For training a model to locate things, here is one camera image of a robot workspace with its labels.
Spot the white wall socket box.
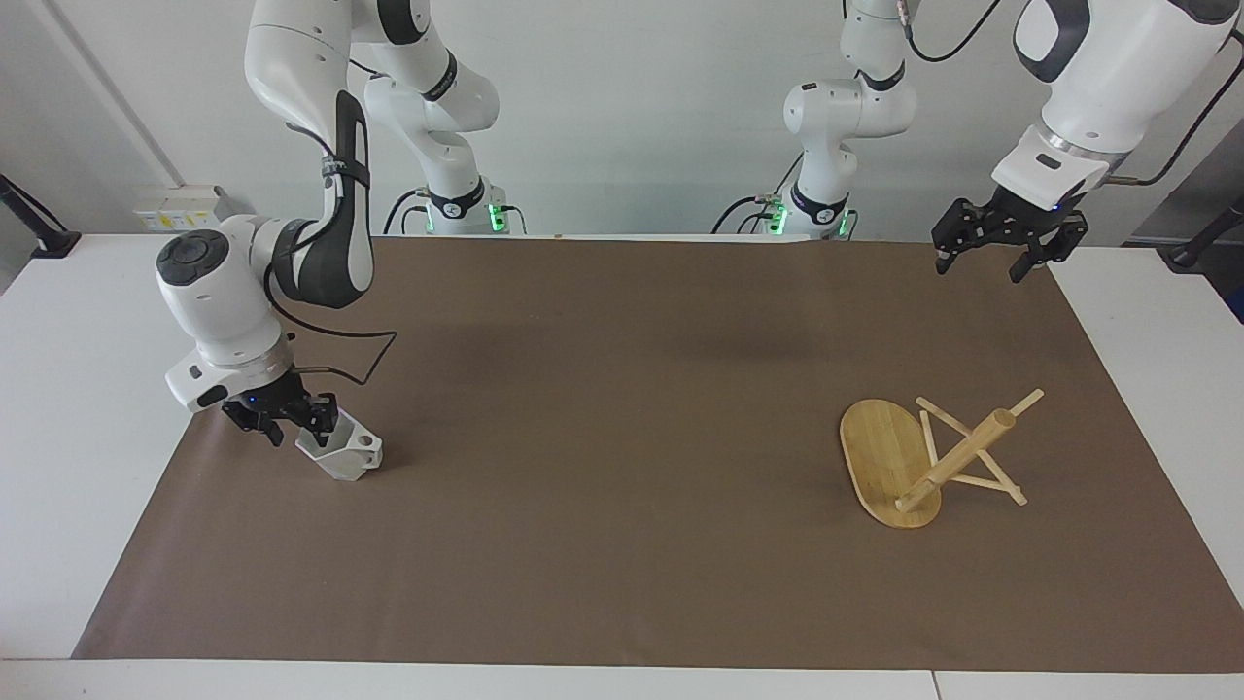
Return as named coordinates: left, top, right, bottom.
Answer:
left=133, top=184, right=232, bottom=234

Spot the black cable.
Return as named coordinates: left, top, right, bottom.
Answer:
left=264, top=282, right=398, bottom=388
left=382, top=187, right=432, bottom=237
left=898, top=0, right=1004, bottom=65
left=1111, top=29, right=1244, bottom=189
left=710, top=151, right=806, bottom=236

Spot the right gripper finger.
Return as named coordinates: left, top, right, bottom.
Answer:
left=221, top=400, right=286, bottom=447
left=286, top=392, right=340, bottom=435

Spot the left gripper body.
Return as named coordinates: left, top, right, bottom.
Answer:
left=988, top=186, right=1064, bottom=235

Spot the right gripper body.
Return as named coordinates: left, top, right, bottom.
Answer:
left=231, top=373, right=312, bottom=422

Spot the wooden cup rack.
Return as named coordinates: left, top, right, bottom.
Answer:
left=839, top=388, right=1047, bottom=530

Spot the white angular cup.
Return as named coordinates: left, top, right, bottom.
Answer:
left=294, top=408, right=384, bottom=483

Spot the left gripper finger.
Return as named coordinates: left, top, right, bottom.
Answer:
left=930, top=197, right=1018, bottom=276
left=1008, top=210, right=1090, bottom=286

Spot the black stand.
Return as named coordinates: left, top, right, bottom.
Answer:
left=1164, top=192, right=1244, bottom=271
left=0, top=173, right=83, bottom=260

